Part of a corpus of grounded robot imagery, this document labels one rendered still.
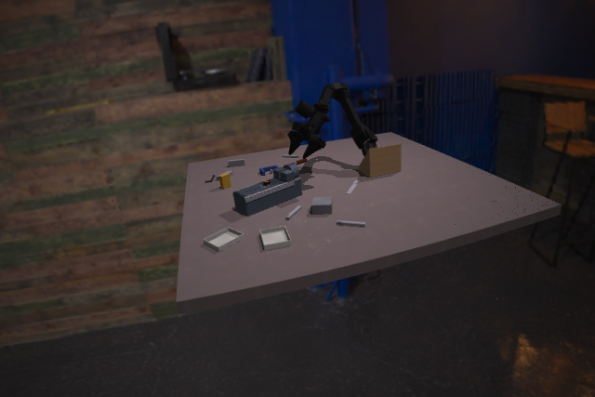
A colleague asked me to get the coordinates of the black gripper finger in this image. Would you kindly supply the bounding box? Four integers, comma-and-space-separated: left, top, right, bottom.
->
302, 140, 321, 159
288, 136, 301, 155

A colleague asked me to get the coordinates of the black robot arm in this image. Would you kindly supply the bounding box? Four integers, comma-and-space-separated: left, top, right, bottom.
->
292, 82, 378, 156

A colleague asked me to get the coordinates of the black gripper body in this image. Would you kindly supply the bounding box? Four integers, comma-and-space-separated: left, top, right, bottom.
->
287, 121, 326, 148

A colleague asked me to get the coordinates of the blue c-clamp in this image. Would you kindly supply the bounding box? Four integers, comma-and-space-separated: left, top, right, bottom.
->
259, 165, 279, 176

